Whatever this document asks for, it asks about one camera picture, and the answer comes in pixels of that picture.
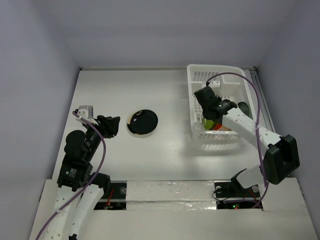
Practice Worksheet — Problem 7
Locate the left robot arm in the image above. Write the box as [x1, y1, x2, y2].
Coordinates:
[36, 110, 121, 240]

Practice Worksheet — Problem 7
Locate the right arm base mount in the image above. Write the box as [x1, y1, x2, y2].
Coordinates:
[212, 179, 262, 210]

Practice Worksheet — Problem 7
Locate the black plate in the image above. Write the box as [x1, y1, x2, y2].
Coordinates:
[127, 109, 159, 135]

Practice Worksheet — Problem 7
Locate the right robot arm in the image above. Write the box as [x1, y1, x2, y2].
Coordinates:
[194, 86, 300, 196]

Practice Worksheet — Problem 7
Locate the metal rail at right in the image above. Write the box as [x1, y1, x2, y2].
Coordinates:
[249, 69, 291, 178]

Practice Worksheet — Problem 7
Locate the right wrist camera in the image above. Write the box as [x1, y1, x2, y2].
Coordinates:
[208, 80, 221, 95]

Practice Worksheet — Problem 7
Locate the tan plate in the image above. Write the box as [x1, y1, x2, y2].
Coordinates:
[219, 125, 233, 132]

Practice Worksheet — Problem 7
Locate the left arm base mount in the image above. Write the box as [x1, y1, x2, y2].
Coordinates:
[94, 181, 127, 211]

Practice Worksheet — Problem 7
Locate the white foil-taped front bar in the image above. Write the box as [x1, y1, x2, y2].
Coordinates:
[125, 180, 217, 211]

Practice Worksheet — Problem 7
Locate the orange plate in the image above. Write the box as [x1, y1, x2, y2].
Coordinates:
[213, 123, 224, 131]

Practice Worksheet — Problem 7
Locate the dark grey-green plate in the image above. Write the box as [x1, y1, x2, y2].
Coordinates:
[237, 101, 251, 118]

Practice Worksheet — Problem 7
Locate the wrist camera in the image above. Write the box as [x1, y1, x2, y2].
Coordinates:
[74, 105, 97, 125]
[208, 80, 221, 95]

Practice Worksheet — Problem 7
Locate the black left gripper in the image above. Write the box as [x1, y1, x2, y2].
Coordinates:
[83, 113, 120, 160]

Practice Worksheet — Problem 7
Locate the green plate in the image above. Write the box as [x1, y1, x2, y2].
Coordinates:
[203, 119, 216, 130]

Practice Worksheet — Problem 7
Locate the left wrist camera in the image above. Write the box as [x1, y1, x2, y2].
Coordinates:
[74, 105, 97, 125]

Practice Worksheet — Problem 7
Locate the beige plate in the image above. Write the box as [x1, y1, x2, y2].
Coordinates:
[126, 113, 158, 138]

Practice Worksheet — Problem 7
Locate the white plastic dish rack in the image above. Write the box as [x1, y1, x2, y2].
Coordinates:
[186, 64, 257, 141]

